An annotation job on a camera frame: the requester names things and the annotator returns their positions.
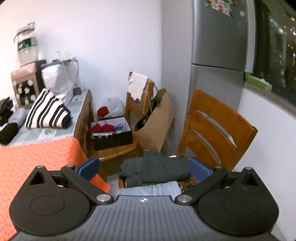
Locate dark grey trousers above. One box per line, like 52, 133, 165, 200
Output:
118, 151, 190, 188

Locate stack of dark folded clothes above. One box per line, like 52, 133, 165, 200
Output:
0, 97, 14, 126

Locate light blue folded garment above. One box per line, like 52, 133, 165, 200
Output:
116, 181, 182, 199

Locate near wooden chair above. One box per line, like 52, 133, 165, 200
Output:
119, 89, 257, 188

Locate wooden chair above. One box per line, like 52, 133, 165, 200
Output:
92, 77, 154, 181
119, 89, 257, 188

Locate black box with items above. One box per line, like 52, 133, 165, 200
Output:
87, 116, 132, 151

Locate orange patterned mat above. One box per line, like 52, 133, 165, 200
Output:
0, 136, 111, 241

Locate striped folded sweater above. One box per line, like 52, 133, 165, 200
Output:
25, 88, 72, 129

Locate brown paper bag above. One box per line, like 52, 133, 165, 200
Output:
133, 88, 176, 153

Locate black rolled garment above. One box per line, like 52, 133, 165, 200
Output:
0, 123, 19, 145

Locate grey folded garment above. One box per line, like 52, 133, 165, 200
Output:
8, 108, 29, 128

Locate far wooden chair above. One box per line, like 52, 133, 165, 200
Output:
92, 77, 154, 181

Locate white bag with plastic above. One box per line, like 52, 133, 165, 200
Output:
41, 51, 79, 104

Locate pink water dispenser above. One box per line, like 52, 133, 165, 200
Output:
11, 60, 47, 109

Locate white cloth on chair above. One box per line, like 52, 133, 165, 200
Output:
127, 72, 148, 101

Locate silver refrigerator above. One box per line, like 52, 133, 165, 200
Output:
189, 1, 248, 110

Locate water bottle on dispenser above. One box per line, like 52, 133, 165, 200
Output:
14, 22, 39, 66

